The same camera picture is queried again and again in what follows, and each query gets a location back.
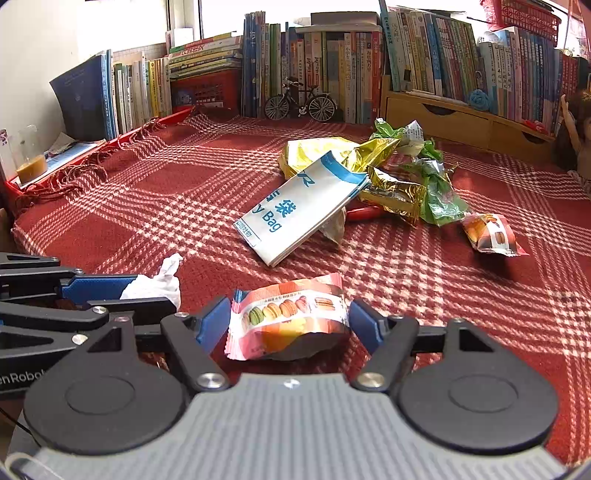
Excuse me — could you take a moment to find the red pen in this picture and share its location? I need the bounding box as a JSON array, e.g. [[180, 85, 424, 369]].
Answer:
[[345, 206, 393, 222]]

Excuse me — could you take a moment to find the row of pale upright books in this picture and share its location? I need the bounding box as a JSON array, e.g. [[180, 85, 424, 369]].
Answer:
[[108, 48, 172, 139]]

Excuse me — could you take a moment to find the red tray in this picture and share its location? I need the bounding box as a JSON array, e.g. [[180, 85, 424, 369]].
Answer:
[[4, 107, 195, 191]]

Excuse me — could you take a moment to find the red plaid blanket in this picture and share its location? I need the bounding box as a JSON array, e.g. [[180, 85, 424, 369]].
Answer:
[[10, 113, 591, 467]]

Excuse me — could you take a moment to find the green wrapper with white label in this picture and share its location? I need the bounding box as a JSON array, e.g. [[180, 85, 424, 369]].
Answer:
[[372, 119, 444, 160]]

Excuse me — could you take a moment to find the black bicycle model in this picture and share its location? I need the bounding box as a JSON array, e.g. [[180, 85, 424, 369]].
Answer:
[[264, 76, 337, 123]]

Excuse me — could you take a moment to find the gold foil wrapper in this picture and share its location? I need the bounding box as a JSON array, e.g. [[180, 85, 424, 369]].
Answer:
[[358, 166, 428, 225]]

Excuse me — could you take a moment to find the stack of papers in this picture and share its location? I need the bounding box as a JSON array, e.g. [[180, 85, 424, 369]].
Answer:
[[46, 133, 100, 172]]

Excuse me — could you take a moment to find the row of thin blue books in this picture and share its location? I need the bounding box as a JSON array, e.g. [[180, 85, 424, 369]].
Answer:
[[242, 11, 296, 118]]

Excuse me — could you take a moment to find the long-haired doll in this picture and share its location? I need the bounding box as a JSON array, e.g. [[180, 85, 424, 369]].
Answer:
[[551, 90, 591, 195]]

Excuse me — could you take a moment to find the long row of blue-spined books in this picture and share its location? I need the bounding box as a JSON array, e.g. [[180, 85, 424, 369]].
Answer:
[[379, 4, 580, 136]]

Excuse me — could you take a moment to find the pink macaron snack packet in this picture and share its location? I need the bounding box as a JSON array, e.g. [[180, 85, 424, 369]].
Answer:
[[460, 213, 531, 258], [225, 272, 350, 361]]

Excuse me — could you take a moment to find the large dark blue folder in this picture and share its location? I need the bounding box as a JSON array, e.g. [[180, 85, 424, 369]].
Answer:
[[49, 54, 114, 141]]

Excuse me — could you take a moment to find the white and blue paper bag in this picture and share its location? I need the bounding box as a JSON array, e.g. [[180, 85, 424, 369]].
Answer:
[[235, 151, 372, 268]]

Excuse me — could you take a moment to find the glass cup with orange liquid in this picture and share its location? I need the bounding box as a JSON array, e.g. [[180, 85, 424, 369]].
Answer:
[[16, 124, 48, 185]]

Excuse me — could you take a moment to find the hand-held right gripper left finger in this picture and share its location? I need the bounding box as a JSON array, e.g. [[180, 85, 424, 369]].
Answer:
[[85, 296, 232, 394]]

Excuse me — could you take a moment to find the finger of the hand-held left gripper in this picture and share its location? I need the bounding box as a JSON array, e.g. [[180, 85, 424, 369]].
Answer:
[[0, 252, 140, 305], [0, 296, 178, 361]]

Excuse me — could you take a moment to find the row of mixed upright books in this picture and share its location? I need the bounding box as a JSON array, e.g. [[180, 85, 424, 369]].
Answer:
[[286, 11, 385, 124]]

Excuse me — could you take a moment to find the stack of flat workbooks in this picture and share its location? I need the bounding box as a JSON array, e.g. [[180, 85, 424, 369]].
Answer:
[[167, 32, 244, 79]]

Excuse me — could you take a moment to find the crumpled green plastic wrapper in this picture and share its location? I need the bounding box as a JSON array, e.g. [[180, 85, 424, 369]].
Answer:
[[402, 157, 469, 227]]

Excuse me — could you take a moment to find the red plastic basket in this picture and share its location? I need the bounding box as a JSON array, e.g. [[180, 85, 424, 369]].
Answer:
[[480, 0, 561, 47]]

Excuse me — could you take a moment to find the yellow snack bag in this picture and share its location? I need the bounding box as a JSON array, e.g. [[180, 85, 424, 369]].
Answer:
[[278, 137, 402, 182]]

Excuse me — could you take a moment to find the wooden drawer organizer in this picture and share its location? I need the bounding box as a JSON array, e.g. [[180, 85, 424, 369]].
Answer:
[[381, 90, 557, 160]]

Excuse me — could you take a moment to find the white tissue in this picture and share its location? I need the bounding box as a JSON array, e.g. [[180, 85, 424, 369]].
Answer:
[[119, 253, 184, 311]]

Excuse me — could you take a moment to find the red plastic crate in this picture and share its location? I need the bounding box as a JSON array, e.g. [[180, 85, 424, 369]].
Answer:
[[170, 71, 243, 116]]

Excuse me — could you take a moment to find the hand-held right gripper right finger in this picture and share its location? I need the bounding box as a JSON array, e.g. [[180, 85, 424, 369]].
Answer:
[[349, 298, 502, 393]]

